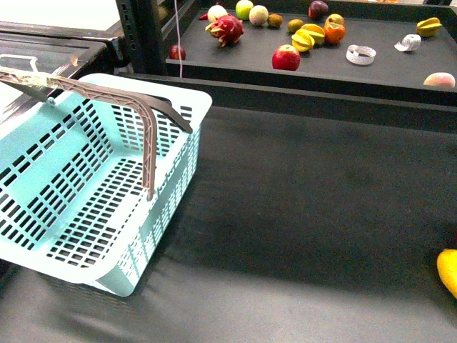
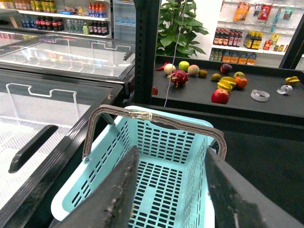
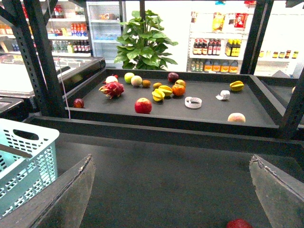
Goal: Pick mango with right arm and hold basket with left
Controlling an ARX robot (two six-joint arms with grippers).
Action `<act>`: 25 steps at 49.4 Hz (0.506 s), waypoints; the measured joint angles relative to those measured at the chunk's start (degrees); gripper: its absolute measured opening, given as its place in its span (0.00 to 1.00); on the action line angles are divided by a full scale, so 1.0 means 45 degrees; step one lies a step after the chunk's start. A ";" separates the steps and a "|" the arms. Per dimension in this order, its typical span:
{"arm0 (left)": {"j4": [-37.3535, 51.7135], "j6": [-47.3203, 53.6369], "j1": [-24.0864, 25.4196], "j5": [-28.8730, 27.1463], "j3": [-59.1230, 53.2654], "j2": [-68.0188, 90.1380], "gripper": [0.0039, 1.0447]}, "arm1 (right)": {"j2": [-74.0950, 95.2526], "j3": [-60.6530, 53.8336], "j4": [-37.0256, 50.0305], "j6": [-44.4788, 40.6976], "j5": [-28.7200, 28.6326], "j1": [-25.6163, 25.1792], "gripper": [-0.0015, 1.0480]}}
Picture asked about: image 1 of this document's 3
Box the pink dragon fruit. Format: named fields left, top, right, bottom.
left=205, top=14, right=244, bottom=47

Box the yellow red apple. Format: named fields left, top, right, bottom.
left=326, top=14, right=345, bottom=26

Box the white round fruit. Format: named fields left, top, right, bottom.
left=207, top=4, right=228, bottom=23

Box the small dark red apple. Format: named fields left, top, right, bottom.
left=168, top=44, right=186, bottom=60

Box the black shelf tray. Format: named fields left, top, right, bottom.
left=166, top=1, right=456, bottom=106

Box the white tape ring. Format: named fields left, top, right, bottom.
left=346, top=44, right=377, bottom=67

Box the white hanging cable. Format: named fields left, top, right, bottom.
left=173, top=0, right=184, bottom=78

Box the pale round melon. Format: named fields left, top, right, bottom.
left=249, top=5, right=269, bottom=26

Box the yellow mango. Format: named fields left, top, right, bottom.
left=436, top=249, right=457, bottom=298

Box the green apple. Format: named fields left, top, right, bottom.
left=235, top=0, right=253, bottom=20

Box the black metal rack post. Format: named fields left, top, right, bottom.
left=116, top=0, right=167, bottom=76

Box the orange persimmon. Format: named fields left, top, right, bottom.
left=323, top=23, right=346, bottom=44

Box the dark purple fruit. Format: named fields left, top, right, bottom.
left=308, top=0, right=329, bottom=20

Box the light blue plastic basket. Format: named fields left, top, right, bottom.
left=1, top=67, right=212, bottom=297

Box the yellow starfruit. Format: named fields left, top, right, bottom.
left=291, top=29, right=315, bottom=53
left=301, top=23, right=325, bottom=45
left=416, top=17, right=442, bottom=38

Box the yellow starfruit front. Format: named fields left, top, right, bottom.
left=291, top=29, right=315, bottom=53

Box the pink peach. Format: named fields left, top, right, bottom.
left=423, top=72, right=456, bottom=88

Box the brown kiwi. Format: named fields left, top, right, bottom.
left=267, top=14, right=283, bottom=29

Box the yellow starfruit right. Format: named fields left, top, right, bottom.
left=416, top=17, right=442, bottom=38

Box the yellow starfruit behind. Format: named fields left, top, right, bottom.
left=301, top=23, right=325, bottom=45

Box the green-brown round fruit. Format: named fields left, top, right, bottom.
left=287, top=19, right=304, bottom=34

